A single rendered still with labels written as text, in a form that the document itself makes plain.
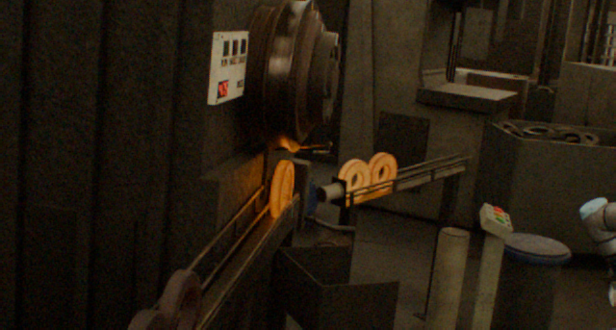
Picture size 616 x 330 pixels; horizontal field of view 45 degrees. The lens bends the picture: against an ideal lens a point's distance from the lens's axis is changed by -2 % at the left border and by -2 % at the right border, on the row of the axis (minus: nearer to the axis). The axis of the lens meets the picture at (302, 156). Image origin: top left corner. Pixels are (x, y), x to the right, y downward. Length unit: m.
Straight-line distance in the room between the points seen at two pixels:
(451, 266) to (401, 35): 2.31
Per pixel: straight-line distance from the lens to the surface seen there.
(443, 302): 3.04
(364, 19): 5.02
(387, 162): 2.92
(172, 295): 1.49
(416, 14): 4.94
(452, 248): 2.97
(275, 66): 2.10
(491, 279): 3.06
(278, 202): 2.29
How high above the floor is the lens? 1.33
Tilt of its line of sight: 11 degrees down
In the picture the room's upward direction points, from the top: 6 degrees clockwise
